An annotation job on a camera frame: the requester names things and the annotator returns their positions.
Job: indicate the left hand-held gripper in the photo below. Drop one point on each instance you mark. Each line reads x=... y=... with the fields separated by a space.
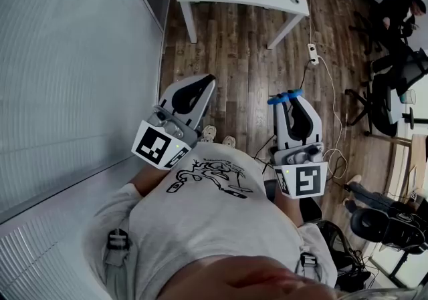
x=152 y=143

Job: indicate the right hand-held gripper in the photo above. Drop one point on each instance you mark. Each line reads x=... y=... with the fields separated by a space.
x=306 y=180

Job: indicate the person's left forearm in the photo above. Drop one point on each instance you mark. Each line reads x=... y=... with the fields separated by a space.
x=150 y=178

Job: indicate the person's right forearm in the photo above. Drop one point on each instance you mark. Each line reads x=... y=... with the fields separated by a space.
x=291 y=212

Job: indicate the beige shoe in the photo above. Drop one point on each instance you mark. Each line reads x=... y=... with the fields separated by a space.
x=229 y=141
x=209 y=133

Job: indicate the white power strip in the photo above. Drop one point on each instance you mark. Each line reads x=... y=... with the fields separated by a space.
x=312 y=54

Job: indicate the black and grey office chair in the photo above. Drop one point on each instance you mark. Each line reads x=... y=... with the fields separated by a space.
x=381 y=105

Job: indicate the black round stand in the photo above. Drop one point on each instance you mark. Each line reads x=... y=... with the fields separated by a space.
x=410 y=118

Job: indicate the clear glass bowl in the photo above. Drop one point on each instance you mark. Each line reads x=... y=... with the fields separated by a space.
x=408 y=96

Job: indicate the wooden board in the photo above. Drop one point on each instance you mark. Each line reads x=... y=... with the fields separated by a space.
x=416 y=158

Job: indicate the white slatted window blinds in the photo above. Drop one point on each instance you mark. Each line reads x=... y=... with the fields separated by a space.
x=67 y=75

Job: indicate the grey printed t-shirt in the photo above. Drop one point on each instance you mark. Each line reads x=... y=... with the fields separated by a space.
x=207 y=225

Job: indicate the black device on stand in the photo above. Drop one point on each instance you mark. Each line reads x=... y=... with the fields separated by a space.
x=391 y=225

